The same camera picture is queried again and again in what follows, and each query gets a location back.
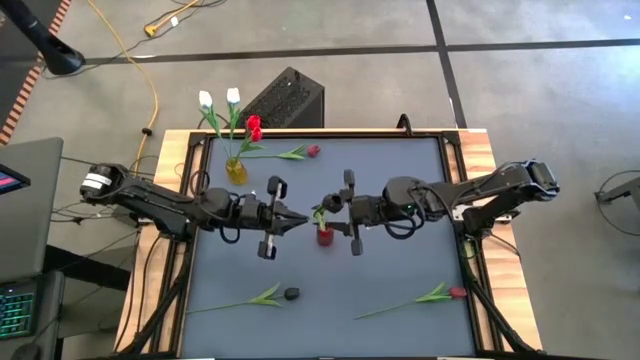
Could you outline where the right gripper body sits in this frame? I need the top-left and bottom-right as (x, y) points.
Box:
(343, 168), (386, 257)

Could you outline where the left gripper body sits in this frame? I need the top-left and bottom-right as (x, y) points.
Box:
(242, 175), (289, 261)

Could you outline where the black artificial tulip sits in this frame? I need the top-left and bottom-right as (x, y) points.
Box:
(310, 192), (346, 236)
(186, 283), (302, 315)

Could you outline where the white artificial tulip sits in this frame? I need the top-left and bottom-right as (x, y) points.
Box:
(197, 89), (234, 162)
(225, 87), (242, 162)

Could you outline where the dark red artificial tulip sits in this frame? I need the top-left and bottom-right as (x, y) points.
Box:
(353, 282), (468, 320)
(238, 143), (322, 162)

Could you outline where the yellow ribbed glass vase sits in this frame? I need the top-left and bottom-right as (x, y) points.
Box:
(225, 156), (249, 187)

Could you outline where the blue-gray table mat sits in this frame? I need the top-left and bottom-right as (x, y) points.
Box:
(180, 137), (477, 359)

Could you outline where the black computer tower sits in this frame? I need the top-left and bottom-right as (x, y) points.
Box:
(224, 66), (326, 130)

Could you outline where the gray side desk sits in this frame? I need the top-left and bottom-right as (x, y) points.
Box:
(0, 137), (65, 284)

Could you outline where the black monitor pink screen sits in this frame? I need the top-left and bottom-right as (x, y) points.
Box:
(0, 163), (32, 195)

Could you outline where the black stand pole base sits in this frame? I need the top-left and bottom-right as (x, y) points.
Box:
(0, 0), (87, 76)

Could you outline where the gray stand leg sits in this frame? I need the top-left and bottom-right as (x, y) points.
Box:
(593, 169), (640, 239)

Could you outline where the backlit keyboard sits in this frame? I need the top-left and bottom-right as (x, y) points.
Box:
(0, 282), (40, 342)

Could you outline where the long yellow extension cable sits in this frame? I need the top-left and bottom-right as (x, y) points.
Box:
(87, 0), (160, 169)

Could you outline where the yellow cable with plug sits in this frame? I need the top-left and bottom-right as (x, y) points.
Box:
(143, 0), (201, 39)

